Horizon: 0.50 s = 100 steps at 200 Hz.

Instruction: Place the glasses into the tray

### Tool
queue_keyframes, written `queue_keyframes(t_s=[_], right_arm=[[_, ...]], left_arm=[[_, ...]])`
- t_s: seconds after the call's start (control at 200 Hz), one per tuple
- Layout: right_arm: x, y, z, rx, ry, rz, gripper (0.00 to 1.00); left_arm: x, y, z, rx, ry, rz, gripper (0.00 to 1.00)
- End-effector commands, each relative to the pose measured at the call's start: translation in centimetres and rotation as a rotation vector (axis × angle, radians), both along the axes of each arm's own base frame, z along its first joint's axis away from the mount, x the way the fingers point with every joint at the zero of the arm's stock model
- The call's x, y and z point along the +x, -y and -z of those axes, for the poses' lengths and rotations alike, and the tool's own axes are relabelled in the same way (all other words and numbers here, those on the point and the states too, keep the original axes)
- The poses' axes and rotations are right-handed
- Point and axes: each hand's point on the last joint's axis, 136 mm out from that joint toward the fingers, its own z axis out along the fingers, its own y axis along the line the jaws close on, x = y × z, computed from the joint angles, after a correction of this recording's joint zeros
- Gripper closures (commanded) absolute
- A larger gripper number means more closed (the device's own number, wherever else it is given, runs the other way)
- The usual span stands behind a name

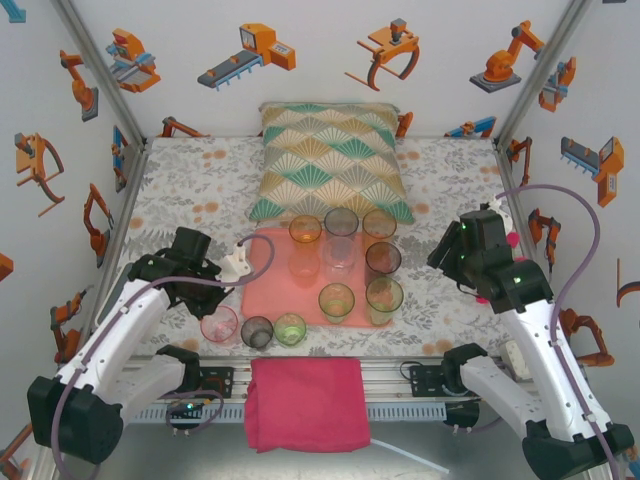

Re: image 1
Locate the red-rimmed pink glass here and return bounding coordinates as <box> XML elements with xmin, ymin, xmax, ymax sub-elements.
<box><xmin>200</xmin><ymin>305</ymin><xmax>240</xmax><ymax>347</ymax></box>

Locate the small dark grey glass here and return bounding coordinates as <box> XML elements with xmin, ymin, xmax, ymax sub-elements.
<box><xmin>239</xmin><ymin>315</ymin><xmax>275</xmax><ymax>350</ymax></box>

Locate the tall grey glass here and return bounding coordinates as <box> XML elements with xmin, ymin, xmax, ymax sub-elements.
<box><xmin>364</xmin><ymin>241</ymin><xmax>404</xmax><ymax>286</ymax></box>

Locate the tall amber glass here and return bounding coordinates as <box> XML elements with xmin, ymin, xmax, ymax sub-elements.
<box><xmin>361</xmin><ymin>208</ymin><xmax>399</xmax><ymax>249</ymax></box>

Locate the tall olive green glass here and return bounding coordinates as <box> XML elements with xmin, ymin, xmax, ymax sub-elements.
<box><xmin>364</xmin><ymin>276</ymin><xmax>405</xmax><ymax>327</ymax></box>

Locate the small green glass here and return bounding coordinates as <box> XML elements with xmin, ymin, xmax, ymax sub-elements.
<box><xmin>272</xmin><ymin>312</ymin><xmax>307</xmax><ymax>349</ymax></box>

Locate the peach frosted glass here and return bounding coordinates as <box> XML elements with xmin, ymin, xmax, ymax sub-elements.
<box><xmin>287</xmin><ymin>248</ymin><xmax>322</xmax><ymax>290</ymax></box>

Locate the clear glass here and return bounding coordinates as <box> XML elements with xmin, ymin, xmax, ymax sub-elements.
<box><xmin>322</xmin><ymin>236</ymin><xmax>359</xmax><ymax>286</ymax></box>

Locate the blue glass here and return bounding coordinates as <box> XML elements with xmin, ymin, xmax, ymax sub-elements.
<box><xmin>323</xmin><ymin>207</ymin><xmax>360</xmax><ymax>239</ymax></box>

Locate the short orange glass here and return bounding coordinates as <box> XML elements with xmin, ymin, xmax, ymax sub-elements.
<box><xmin>288</xmin><ymin>214</ymin><xmax>324</xmax><ymax>246</ymax></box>

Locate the wide green glass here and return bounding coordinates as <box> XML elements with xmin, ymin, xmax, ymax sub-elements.
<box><xmin>317</xmin><ymin>282</ymin><xmax>357</xmax><ymax>325</ymax></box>

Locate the pink rectangular tray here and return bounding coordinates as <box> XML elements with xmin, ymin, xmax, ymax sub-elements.
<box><xmin>240</xmin><ymin>227</ymin><xmax>396</xmax><ymax>329</ymax></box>

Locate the floral tablecloth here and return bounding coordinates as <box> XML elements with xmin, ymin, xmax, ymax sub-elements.
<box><xmin>107</xmin><ymin>135</ymin><xmax>531</xmax><ymax>359</ymax></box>

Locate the small green-lit circuit board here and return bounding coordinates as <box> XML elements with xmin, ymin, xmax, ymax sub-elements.
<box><xmin>167</xmin><ymin>398</ymin><xmax>209</xmax><ymax>416</ymax></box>

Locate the small white clock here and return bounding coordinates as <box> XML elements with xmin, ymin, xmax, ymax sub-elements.
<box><xmin>499</xmin><ymin>338</ymin><xmax>532</xmax><ymax>382</ymax></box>

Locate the magenta towel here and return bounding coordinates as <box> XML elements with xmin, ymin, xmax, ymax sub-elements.
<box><xmin>243</xmin><ymin>356</ymin><xmax>372</xmax><ymax>455</ymax></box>

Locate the orange conveyor sticker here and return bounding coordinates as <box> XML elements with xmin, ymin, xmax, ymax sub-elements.
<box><xmin>559</xmin><ymin>134</ymin><xmax>626</xmax><ymax>209</ymax></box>
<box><xmin>196</xmin><ymin>22</ymin><xmax>297</xmax><ymax>91</ymax></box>

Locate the fan-patterned pillow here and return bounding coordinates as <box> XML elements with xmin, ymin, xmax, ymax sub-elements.
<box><xmin>248</xmin><ymin>101</ymin><xmax>416</xmax><ymax>225</ymax></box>

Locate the orange milling machine sticker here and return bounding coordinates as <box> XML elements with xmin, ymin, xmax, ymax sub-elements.
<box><xmin>105</xmin><ymin>27</ymin><xmax>162</xmax><ymax>94</ymax></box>
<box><xmin>537</xmin><ymin>55</ymin><xmax>578</xmax><ymax>114</ymax></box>

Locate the orange claw sticker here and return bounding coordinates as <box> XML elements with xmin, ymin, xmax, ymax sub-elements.
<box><xmin>344</xmin><ymin>18</ymin><xmax>422</xmax><ymax>92</ymax></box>
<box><xmin>13</xmin><ymin>132</ymin><xmax>67</xmax><ymax>219</ymax></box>

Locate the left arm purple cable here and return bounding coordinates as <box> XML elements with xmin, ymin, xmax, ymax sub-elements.
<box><xmin>49</xmin><ymin>233</ymin><xmax>276</xmax><ymax>480</ymax></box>

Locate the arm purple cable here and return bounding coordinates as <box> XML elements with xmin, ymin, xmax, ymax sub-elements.
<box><xmin>449</xmin><ymin>183</ymin><xmax>621</xmax><ymax>480</ymax></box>
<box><xmin>49</xmin><ymin>233</ymin><xmax>276</xmax><ymax>480</ymax></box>

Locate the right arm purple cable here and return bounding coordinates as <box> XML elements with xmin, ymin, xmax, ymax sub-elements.
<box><xmin>449</xmin><ymin>183</ymin><xmax>621</xmax><ymax>480</ymax></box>

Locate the aluminium table edge rail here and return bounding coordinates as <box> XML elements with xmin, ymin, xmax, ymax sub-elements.
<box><xmin>107</xmin><ymin>355</ymin><xmax>589</xmax><ymax>401</ymax></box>

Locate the white slotted cable duct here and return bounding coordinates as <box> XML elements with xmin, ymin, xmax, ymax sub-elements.
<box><xmin>133</xmin><ymin>402</ymin><xmax>447</xmax><ymax>422</ymax></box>

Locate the aluminium frame post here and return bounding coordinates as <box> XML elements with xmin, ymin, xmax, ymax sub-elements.
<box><xmin>49</xmin><ymin>0</ymin><xmax>147</xmax><ymax>146</ymax></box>
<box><xmin>494</xmin><ymin>0</ymin><xmax>596</xmax><ymax>146</ymax></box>

